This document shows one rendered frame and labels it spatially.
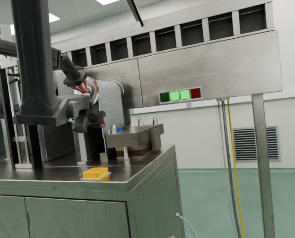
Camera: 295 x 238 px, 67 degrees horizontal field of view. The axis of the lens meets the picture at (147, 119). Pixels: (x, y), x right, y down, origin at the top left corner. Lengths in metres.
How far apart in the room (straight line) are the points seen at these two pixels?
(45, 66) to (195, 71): 0.96
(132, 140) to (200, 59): 0.59
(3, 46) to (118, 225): 0.74
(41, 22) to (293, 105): 3.47
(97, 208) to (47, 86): 0.57
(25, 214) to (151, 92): 0.88
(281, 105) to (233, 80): 2.42
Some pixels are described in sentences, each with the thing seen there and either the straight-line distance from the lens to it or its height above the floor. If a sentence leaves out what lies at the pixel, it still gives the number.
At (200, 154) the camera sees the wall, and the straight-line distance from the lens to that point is 3.74.
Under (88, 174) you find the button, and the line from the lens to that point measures 0.88.
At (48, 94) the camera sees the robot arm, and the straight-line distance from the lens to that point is 0.47.
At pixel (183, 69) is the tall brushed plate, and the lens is 1.31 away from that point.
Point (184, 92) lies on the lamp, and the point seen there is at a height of 1.20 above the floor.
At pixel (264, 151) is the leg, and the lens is 1.47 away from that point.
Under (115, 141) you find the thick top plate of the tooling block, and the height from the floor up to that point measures 1.00.
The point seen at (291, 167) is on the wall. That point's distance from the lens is 3.81.
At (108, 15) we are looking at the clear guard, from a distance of 1.51.
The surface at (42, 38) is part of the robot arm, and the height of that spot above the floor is 1.28.
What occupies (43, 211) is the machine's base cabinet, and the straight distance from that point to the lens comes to 1.10.
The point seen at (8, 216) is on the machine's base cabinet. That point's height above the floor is 0.72.
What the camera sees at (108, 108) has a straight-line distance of 1.19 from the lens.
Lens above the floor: 1.14
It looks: 3 degrees down
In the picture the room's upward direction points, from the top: 7 degrees counter-clockwise
